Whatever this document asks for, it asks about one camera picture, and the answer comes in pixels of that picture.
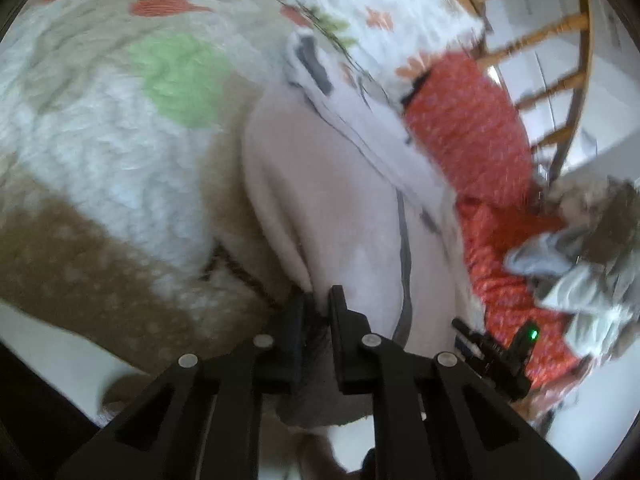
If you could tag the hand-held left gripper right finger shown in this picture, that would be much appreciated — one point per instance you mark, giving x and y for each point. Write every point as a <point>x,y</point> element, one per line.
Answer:
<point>338,330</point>

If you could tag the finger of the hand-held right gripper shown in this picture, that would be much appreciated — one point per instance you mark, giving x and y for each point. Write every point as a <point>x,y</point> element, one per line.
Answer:
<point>467,330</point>

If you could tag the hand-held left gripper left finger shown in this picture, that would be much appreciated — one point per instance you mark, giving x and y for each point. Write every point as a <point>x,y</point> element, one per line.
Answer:
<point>296,330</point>

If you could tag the red patterned sheet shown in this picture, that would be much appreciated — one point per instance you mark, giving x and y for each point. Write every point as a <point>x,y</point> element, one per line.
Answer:
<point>505,290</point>

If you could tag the light grey cloth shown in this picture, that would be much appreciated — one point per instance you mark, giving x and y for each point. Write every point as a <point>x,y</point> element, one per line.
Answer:
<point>575,285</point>

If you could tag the dark grey cloth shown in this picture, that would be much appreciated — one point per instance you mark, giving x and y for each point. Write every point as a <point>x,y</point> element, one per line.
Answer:
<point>612,225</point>

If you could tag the red patterned pillow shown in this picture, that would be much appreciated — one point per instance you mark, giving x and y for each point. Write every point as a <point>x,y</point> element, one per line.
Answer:
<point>470,130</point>

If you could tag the printed fleece blanket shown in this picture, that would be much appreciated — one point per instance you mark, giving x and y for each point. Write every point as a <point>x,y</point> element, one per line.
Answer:
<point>110,150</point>

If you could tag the wooden chair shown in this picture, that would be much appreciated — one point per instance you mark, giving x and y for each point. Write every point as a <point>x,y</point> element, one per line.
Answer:
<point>555,25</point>

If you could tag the white floral pillow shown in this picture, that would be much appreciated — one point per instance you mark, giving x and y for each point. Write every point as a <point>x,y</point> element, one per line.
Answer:
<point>380,15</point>

